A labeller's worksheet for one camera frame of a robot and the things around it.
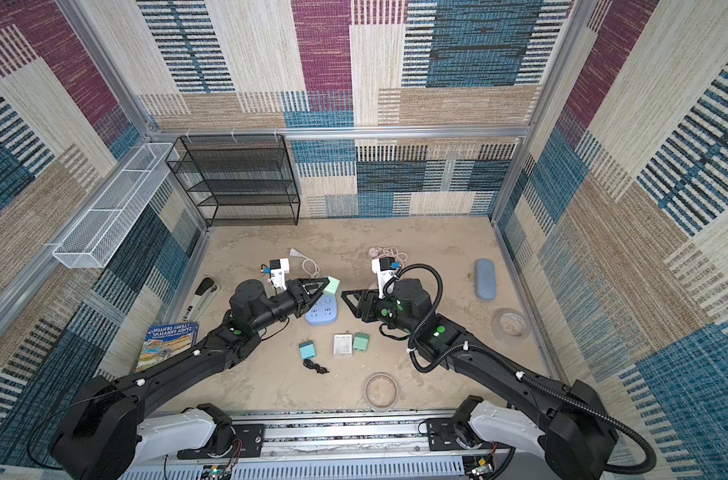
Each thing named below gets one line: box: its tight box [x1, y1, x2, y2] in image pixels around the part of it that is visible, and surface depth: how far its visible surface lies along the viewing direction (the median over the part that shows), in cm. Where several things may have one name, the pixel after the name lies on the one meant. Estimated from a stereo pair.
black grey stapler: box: [182, 277, 219, 323], surface depth 98 cm
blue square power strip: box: [304, 294, 338, 326], surface depth 94 cm
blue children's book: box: [135, 322, 199, 373], surface depth 89 cm
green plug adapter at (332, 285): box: [323, 275, 341, 294], surface depth 76 cm
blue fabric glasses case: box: [475, 259, 496, 301], surface depth 103 cm
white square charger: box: [333, 330, 353, 358], surface depth 87 cm
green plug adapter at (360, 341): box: [352, 332, 370, 352], surface depth 89 cm
